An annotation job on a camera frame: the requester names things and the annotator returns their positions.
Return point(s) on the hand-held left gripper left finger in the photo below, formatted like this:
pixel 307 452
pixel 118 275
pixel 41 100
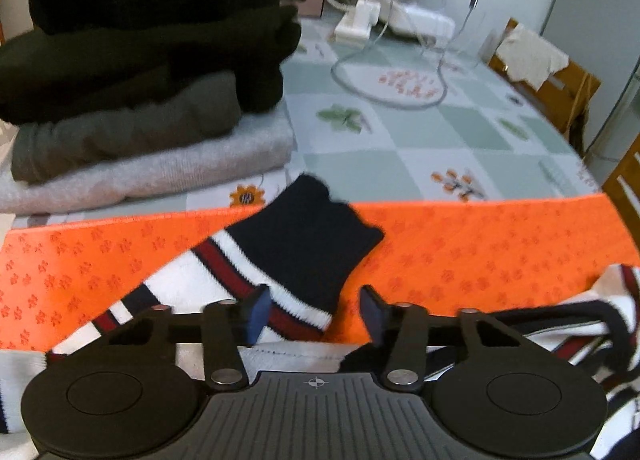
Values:
pixel 257 314

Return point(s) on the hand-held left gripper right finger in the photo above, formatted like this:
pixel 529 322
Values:
pixel 372 314

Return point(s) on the striped knit sweater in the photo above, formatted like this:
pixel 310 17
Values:
pixel 300 240

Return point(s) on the orange patterned mat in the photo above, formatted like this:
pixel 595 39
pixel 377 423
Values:
pixel 475 250

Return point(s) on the folded olive grey garment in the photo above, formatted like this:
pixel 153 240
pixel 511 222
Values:
pixel 125 135

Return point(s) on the wooden chair with white slats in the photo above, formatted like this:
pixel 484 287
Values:
pixel 627 180

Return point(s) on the folded dark green garment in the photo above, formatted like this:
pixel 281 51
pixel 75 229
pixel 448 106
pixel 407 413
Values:
pixel 100 70

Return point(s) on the white power adapter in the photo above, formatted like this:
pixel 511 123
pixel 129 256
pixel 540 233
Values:
pixel 356 22

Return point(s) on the white cloth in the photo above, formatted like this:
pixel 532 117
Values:
pixel 532 55

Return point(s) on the grey refrigerator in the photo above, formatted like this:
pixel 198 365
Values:
pixel 590 0

